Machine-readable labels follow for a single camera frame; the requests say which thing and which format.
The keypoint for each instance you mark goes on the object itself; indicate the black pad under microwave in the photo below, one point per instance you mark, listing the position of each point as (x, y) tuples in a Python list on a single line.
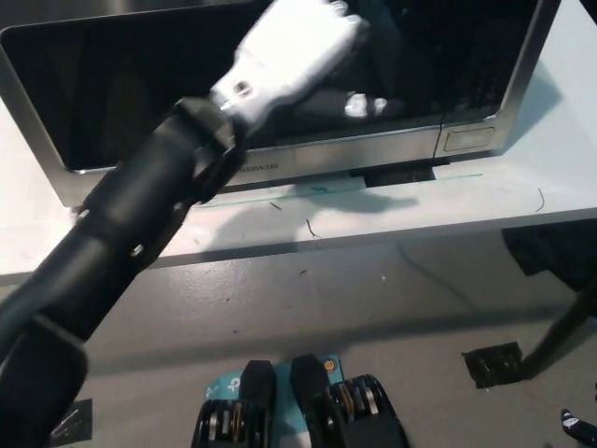
[(401, 173)]

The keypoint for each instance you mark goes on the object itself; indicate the black teal robot body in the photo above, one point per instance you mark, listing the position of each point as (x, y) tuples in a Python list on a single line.
[(303, 410)]

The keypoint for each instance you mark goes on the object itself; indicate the black slanted table leg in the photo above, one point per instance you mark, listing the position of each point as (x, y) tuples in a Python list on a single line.
[(559, 331)]

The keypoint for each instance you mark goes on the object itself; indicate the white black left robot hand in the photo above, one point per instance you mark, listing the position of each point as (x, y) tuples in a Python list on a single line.
[(289, 60)]

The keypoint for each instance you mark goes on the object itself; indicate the stainless steel microwave oven body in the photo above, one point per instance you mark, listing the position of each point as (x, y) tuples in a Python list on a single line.
[(513, 93)]

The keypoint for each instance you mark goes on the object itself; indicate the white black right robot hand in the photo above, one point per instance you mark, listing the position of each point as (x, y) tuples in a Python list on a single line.
[(580, 434)]

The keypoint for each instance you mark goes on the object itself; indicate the black cloth under table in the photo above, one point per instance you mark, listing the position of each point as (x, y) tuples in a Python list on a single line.
[(550, 256)]

